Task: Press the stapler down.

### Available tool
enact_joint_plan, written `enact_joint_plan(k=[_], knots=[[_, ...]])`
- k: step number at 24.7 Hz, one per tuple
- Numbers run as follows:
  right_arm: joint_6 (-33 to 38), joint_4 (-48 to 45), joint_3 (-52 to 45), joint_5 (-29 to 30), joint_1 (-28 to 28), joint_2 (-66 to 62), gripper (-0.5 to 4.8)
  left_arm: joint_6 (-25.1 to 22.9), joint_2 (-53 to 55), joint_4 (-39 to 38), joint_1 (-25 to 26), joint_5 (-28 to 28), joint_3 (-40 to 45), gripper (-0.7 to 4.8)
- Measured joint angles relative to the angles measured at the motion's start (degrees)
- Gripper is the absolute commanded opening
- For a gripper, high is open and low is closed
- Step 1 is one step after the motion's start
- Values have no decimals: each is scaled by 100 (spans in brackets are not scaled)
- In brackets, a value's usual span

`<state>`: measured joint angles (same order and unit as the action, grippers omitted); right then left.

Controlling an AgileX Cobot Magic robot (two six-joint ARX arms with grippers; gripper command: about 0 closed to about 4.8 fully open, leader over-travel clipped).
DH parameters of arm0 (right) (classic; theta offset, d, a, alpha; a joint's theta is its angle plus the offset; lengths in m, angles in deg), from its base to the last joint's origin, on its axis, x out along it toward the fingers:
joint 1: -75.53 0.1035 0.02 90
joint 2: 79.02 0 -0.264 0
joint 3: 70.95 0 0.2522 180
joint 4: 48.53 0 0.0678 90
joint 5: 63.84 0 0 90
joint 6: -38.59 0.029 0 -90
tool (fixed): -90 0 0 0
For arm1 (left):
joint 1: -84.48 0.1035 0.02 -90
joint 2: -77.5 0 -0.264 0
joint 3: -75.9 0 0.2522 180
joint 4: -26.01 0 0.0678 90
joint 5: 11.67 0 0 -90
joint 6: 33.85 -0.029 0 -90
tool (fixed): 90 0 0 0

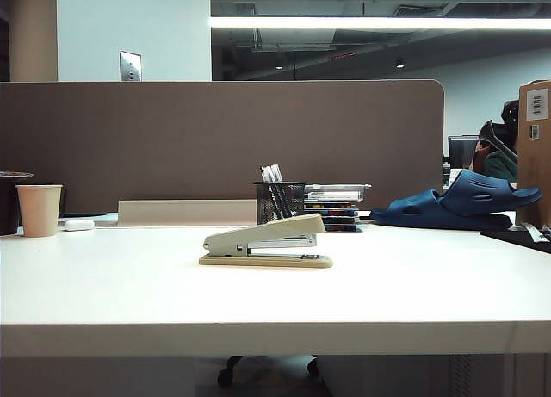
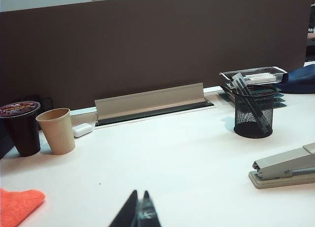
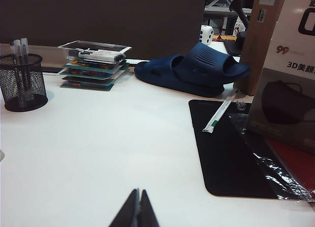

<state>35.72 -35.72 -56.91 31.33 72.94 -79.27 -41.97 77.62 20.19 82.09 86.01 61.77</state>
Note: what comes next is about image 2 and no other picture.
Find clear plastic tray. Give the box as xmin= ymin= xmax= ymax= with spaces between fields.
xmin=219 ymin=66 xmax=288 ymax=88

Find orange cloth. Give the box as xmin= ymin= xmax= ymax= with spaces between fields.
xmin=0 ymin=187 xmax=46 ymax=227

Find small white case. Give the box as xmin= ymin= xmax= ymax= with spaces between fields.
xmin=73 ymin=123 xmax=93 ymax=138

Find black cup with purple lid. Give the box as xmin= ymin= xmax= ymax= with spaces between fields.
xmin=0 ymin=101 xmax=41 ymax=158

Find black mesh pen holder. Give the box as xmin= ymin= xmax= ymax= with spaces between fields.
xmin=233 ymin=85 xmax=278 ymax=139

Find tan paper cup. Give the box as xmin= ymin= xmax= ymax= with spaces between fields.
xmin=35 ymin=108 xmax=76 ymax=156

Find white marker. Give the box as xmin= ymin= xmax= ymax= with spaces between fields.
xmin=242 ymin=73 xmax=278 ymax=84

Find navy blue slipper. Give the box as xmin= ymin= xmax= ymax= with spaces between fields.
xmin=286 ymin=64 xmax=315 ymax=77
xmin=280 ymin=73 xmax=315 ymax=95

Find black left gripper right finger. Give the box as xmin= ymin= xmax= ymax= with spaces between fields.
xmin=139 ymin=190 xmax=163 ymax=227

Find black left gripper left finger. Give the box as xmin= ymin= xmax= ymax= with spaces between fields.
xmin=109 ymin=190 xmax=139 ymax=227

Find brown desk partition panel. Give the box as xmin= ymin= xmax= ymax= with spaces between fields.
xmin=0 ymin=0 xmax=313 ymax=111

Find beige cable tray flap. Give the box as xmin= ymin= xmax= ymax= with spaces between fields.
xmin=94 ymin=82 xmax=205 ymax=121

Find beige grey stapler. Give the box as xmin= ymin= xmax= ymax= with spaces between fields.
xmin=248 ymin=142 xmax=315 ymax=190

